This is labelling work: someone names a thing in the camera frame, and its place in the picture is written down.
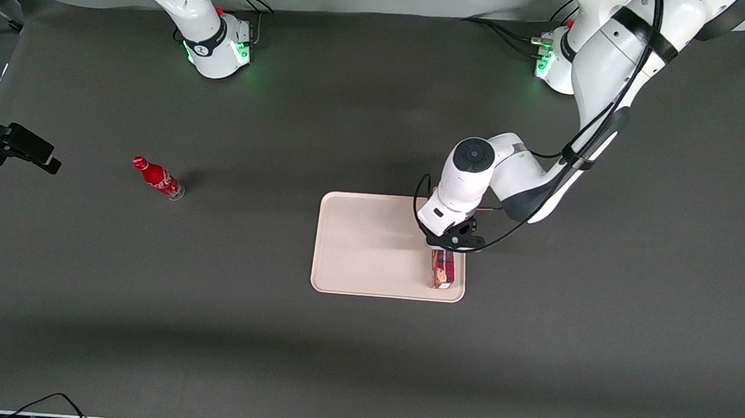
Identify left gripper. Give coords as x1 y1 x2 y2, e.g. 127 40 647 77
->
423 213 488 254

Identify red cookie box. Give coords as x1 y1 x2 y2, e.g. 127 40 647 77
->
429 247 458 291

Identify pink plastic tray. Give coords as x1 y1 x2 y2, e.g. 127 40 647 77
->
309 190 472 304

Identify red cola bottle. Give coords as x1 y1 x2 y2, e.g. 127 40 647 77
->
129 155 188 201

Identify black left arm base cables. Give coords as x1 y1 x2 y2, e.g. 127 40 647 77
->
460 0 581 63

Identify black cable loop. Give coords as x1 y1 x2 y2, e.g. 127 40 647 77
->
4 389 93 418

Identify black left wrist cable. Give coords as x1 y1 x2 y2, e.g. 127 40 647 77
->
410 0 665 266

